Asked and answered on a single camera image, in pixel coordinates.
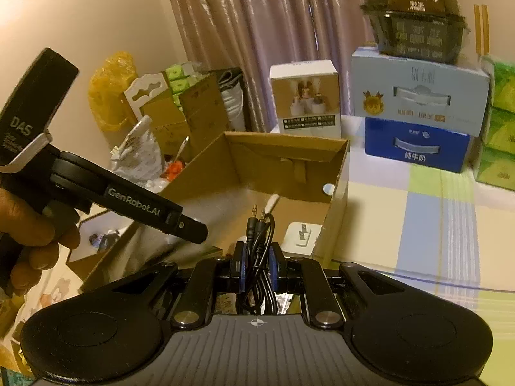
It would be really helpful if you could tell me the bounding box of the dark blue milk carton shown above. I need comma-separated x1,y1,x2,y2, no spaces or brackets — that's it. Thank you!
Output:
364,117,471,174

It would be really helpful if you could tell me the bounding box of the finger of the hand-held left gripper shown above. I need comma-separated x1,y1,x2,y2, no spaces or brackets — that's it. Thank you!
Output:
164,207,209,245

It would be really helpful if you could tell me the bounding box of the large cardboard box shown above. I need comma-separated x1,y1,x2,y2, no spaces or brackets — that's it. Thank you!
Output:
78,130,351,295

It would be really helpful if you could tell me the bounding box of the pile of small green packs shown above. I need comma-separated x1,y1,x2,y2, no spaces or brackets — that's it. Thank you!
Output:
165,62,202,108

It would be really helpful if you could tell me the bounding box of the pink curtain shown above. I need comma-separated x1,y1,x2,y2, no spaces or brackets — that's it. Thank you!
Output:
160,0,383,134

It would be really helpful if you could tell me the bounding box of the small orange item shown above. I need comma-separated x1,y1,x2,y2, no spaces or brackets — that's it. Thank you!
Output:
163,160,186,180

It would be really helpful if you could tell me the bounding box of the dark noodle bowl package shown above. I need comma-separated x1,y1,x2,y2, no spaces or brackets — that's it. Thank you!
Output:
360,0,472,65

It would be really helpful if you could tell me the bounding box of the person's left hand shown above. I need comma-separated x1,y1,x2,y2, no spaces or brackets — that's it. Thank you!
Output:
0,187,81,287

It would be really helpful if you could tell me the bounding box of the white plastic bag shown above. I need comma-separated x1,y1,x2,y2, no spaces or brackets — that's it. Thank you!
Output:
110,114,164,182

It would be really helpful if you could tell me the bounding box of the checked cloth desktop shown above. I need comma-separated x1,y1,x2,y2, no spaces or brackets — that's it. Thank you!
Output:
314,129,515,354

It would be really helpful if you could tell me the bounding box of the light blue milk carton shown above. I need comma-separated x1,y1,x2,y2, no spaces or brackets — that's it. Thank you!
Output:
350,46,490,138

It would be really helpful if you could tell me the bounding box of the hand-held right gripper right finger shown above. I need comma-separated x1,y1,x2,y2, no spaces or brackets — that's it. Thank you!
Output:
269,242,404,329

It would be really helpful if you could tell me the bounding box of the printed blanket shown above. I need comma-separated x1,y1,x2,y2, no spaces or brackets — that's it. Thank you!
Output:
0,261,88,375

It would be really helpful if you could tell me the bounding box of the white cardboard hang tab box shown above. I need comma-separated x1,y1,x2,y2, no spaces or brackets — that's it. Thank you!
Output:
122,73,191,150

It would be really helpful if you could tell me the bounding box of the white charger adapter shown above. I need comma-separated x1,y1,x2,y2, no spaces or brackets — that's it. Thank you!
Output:
283,221,323,256

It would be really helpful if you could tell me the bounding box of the black audio cable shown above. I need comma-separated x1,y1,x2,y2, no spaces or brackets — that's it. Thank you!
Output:
237,204,284,317

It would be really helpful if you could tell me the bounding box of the black white paper bag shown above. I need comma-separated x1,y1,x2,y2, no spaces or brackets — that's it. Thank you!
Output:
219,68,247,132

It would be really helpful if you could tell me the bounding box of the wooden cabinet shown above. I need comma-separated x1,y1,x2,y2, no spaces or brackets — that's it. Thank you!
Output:
474,4,490,56

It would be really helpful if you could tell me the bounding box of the yellow plastic bag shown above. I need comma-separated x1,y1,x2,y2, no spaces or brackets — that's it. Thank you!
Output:
88,51,140,132

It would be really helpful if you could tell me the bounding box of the white shallow box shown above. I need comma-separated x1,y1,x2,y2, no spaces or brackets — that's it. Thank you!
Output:
66,208,140,265

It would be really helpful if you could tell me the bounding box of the small cardboard box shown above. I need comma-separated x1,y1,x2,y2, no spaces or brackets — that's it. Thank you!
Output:
179,73,227,162

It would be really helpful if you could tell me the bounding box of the stack of green tissue packs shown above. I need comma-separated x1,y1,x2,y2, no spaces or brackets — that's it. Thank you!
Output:
472,54,515,192

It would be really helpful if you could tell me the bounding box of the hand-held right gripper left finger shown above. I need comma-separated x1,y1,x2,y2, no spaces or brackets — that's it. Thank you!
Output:
108,241,248,329

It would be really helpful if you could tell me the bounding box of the white product box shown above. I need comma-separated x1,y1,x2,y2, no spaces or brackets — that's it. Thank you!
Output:
268,60,342,138

